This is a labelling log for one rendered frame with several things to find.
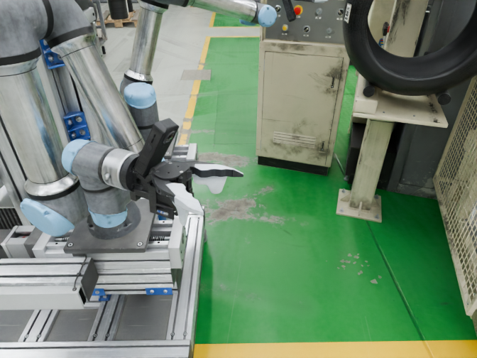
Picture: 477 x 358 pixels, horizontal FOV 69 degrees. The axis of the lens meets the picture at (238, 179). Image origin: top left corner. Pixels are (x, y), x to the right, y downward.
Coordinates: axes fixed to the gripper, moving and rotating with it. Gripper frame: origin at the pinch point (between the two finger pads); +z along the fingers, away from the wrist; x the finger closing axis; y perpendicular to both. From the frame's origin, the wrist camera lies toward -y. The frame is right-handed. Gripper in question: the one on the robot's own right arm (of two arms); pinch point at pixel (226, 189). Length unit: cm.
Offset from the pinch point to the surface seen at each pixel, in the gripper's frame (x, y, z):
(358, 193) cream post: -153, 73, 17
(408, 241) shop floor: -140, 88, 50
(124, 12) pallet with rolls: -535, 9, -486
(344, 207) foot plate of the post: -154, 85, 11
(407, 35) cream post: -141, -18, 21
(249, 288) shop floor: -74, 97, -19
